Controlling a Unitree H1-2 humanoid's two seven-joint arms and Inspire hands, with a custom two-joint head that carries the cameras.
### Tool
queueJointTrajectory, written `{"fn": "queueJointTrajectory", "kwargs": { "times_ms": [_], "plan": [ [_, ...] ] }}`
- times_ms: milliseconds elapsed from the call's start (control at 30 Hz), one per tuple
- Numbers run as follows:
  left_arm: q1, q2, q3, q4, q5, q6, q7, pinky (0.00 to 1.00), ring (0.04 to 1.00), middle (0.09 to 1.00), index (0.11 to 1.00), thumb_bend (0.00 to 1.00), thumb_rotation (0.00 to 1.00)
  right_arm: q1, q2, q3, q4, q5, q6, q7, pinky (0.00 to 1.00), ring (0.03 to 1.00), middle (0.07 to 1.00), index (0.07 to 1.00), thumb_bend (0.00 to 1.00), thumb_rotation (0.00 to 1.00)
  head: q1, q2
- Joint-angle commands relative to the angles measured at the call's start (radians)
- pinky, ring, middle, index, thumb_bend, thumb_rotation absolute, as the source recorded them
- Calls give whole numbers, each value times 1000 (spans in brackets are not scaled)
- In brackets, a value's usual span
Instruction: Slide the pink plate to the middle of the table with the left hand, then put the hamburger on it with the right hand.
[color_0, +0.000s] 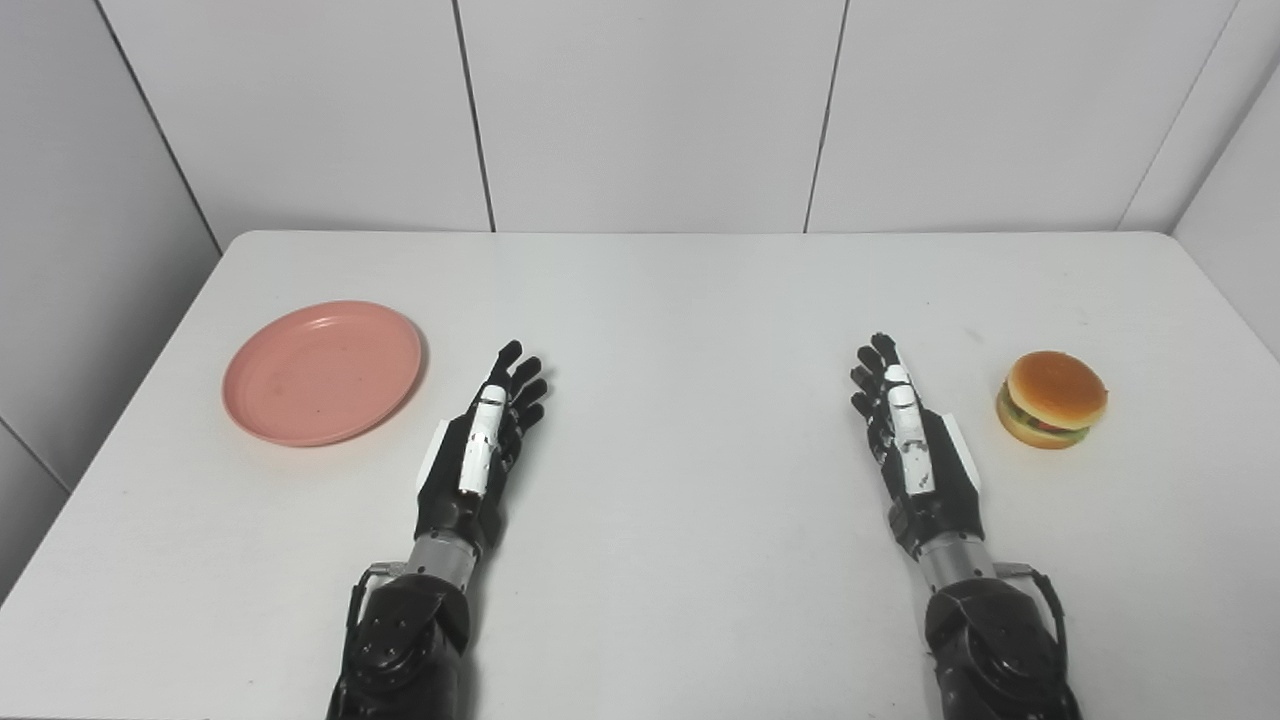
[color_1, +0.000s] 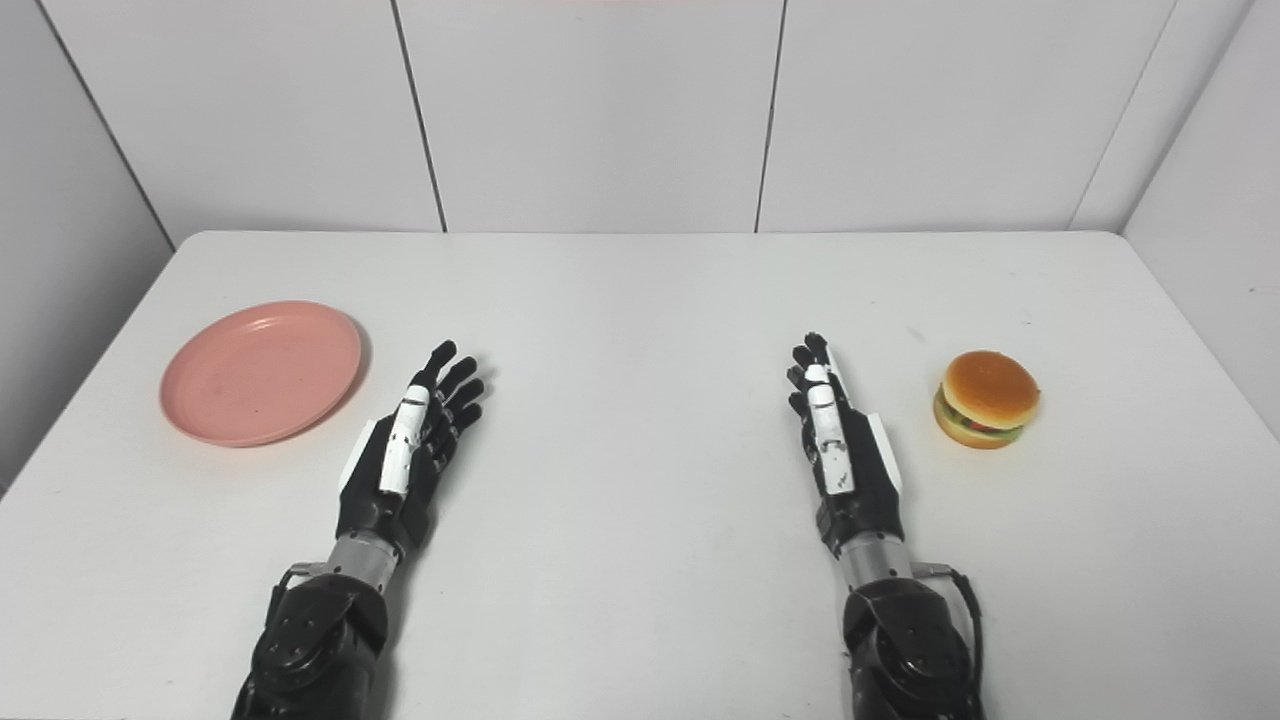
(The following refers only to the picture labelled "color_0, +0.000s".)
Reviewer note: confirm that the pink plastic plate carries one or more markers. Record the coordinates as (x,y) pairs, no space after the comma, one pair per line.
(322,372)

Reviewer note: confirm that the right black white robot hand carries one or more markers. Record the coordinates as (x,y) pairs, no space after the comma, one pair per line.
(920,460)

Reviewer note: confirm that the toy hamburger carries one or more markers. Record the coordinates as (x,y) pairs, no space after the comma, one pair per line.
(1050,400)

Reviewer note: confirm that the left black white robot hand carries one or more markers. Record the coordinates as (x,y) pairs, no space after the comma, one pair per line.
(478,460)

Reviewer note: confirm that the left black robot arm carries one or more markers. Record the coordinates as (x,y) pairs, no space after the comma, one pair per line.
(410,630)

